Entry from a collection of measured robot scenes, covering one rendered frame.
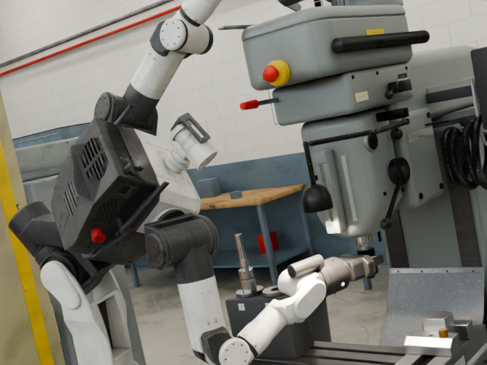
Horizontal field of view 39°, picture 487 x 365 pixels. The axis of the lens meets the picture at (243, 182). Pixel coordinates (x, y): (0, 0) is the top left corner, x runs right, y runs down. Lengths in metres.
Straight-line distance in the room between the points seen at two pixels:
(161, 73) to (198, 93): 6.16
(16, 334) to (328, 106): 1.90
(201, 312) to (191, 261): 0.12
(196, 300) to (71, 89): 8.23
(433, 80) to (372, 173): 0.45
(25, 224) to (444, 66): 1.29
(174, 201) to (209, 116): 6.25
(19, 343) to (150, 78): 1.67
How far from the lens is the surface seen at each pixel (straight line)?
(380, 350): 2.10
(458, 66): 2.29
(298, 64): 1.65
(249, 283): 2.18
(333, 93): 1.71
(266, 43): 1.70
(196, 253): 1.60
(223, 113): 7.75
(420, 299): 2.26
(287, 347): 2.14
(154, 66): 1.81
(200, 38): 1.78
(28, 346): 3.20
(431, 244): 2.24
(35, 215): 1.96
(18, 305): 3.16
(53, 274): 1.90
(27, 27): 10.39
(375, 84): 1.80
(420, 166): 1.95
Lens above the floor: 1.67
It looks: 5 degrees down
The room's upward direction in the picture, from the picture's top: 12 degrees counter-clockwise
